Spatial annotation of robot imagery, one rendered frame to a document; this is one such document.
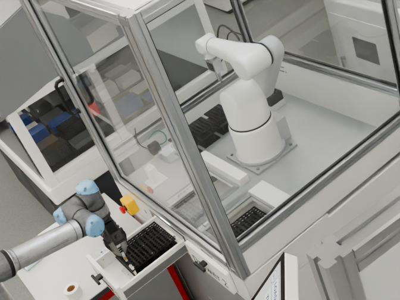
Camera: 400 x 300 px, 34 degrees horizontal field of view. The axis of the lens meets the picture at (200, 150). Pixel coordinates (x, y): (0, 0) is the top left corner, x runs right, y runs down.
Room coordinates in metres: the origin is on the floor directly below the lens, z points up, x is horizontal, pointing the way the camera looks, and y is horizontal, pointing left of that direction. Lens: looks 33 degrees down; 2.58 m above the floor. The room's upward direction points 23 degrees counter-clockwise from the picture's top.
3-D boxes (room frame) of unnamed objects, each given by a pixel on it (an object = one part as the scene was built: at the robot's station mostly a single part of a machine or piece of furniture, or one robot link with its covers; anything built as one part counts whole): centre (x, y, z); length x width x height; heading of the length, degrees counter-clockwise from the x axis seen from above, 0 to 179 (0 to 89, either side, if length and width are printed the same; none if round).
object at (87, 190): (2.04, 0.45, 1.28); 0.09 x 0.08 x 0.11; 122
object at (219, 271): (1.87, 0.14, 0.87); 0.29 x 0.02 x 0.11; 23
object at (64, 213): (1.97, 0.52, 1.28); 0.11 x 0.11 x 0.08; 32
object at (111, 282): (2.04, 0.55, 0.87); 0.29 x 0.02 x 0.11; 23
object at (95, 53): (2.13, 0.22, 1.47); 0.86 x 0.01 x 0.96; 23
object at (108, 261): (2.12, 0.36, 0.86); 0.40 x 0.26 x 0.06; 113
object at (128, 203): (2.46, 0.40, 0.88); 0.07 x 0.05 x 0.07; 23
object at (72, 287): (2.16, 0.74, 0.78); 0.07 x 0.07 x 0.04
